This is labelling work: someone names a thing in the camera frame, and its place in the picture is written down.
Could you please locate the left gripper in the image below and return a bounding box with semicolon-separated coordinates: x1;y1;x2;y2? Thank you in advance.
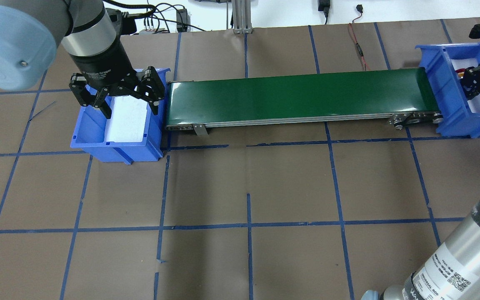
69;38;165;119

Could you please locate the red emergency stop button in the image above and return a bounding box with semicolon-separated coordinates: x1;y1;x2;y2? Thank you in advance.
455;68;466;80

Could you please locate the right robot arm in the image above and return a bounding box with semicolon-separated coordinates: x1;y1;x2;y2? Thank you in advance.
362;42;480;300

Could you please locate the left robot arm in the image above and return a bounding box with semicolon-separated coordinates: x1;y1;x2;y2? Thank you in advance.
0;0;165;118

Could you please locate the blue bin right side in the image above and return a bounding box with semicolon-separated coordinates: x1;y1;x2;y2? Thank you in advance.
416;42;480;138

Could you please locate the green conveyor belt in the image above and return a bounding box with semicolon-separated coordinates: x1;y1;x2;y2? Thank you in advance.
165;68;443;135

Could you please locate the black power adapter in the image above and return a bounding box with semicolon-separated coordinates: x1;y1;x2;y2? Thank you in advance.
176;8;190;33

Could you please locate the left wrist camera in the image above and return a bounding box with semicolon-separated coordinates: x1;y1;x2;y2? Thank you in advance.
106;8;137;36

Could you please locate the red conveyor power wire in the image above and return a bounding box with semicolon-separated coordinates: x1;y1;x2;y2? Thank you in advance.
348;5;368;71

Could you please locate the aluminium frame post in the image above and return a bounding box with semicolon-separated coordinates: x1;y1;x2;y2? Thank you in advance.
232;0;253;34

